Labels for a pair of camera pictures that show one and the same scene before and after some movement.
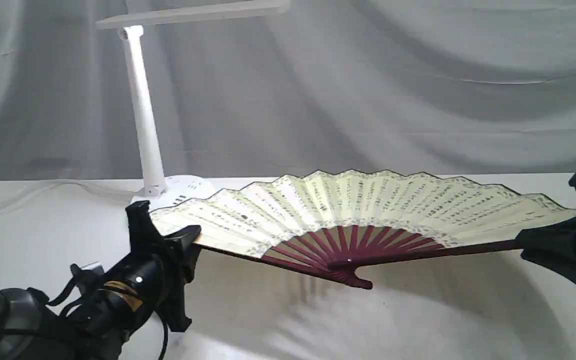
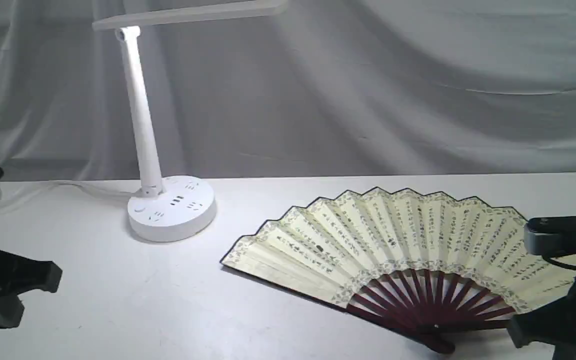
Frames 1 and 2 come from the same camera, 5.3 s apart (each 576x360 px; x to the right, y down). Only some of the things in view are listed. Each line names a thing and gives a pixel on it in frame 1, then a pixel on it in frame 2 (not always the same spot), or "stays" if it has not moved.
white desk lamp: x=158 y=191 stays
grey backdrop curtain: x=509 y=90 stays
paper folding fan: x=312 y=223 → x=426 y=267
